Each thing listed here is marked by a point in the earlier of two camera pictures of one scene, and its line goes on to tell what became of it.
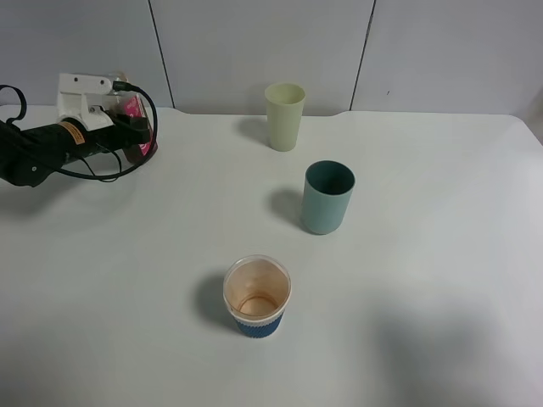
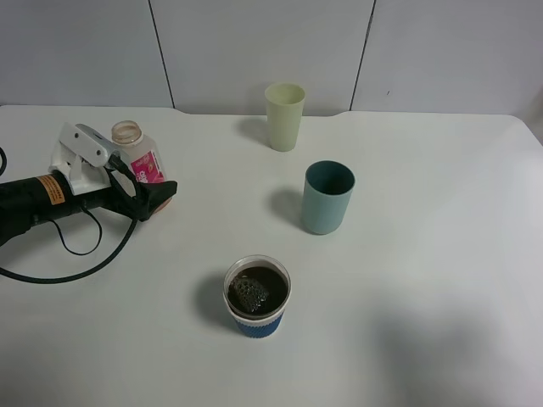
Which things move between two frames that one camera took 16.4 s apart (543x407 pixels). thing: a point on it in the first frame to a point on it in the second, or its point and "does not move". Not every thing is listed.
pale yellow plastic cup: [284, 107] does not move
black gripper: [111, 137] to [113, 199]
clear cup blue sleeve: [257, 289] does not move
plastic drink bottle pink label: [135, 104] to [140, 156]
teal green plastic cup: [327, 188] does not move
